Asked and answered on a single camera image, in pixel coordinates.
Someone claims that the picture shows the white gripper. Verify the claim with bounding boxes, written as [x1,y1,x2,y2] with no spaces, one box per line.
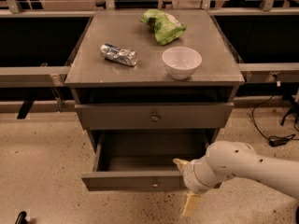
[173,159,211,217]

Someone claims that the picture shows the grey drawer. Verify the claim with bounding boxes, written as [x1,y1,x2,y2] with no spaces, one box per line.
[82,129,209,191]
[75,103,234,130]

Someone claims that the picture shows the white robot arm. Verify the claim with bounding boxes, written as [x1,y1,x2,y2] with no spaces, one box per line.
[173,141,299,217]

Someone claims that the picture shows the grey top drawer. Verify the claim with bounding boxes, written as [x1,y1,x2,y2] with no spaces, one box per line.
[75,103,234,130]

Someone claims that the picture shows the grey drawer cabinet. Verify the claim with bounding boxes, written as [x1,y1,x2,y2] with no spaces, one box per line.
[64,9,246,151]

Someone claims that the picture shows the white bowl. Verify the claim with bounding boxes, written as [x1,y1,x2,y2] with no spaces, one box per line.
[162,47,202,79]

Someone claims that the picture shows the crushed silver can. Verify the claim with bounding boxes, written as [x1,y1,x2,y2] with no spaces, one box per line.
[100,44,137,66]

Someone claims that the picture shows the green chip bag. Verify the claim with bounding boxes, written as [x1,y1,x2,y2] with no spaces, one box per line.
[140,9,187,46]

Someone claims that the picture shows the black object bottom left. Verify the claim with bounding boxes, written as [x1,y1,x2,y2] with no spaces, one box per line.
[15,211,28,224]

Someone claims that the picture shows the black cable with adapter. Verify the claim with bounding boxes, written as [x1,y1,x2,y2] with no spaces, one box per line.
[250,93,299,147]

